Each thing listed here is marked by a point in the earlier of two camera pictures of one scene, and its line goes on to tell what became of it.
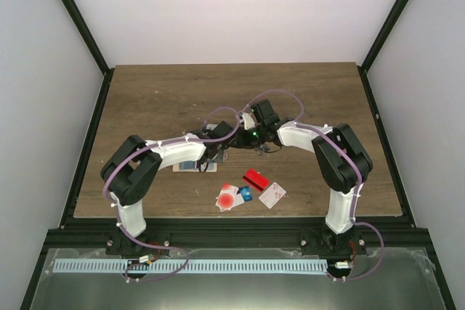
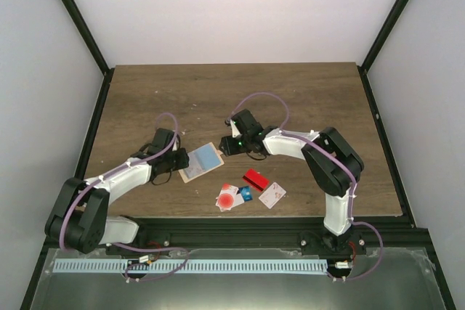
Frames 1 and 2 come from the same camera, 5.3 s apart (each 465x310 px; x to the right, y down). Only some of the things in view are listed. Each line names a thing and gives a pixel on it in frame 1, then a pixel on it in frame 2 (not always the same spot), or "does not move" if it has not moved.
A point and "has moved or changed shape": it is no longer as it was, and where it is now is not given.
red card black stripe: (256, 179) does not move
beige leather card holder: (192, 166) has moved or changed shape
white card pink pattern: (272, 196) does not move
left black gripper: (219, 158) -> (184, 161)
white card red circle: (227, 197) does not move
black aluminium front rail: (379, 234) does not move
